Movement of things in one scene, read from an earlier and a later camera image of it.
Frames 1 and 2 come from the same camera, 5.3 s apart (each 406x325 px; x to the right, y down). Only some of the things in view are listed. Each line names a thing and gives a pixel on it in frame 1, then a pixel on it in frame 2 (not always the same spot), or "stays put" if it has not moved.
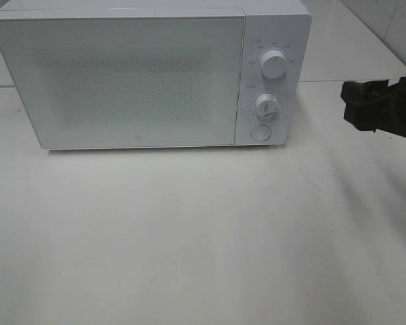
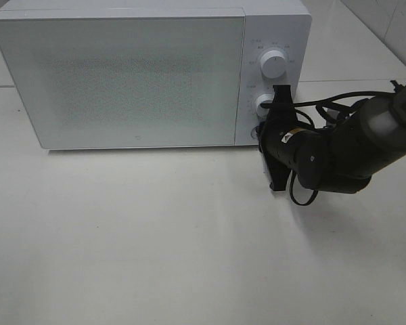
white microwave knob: (273, 64) stays put
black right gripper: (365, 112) -> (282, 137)
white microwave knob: (267, 105) stays put
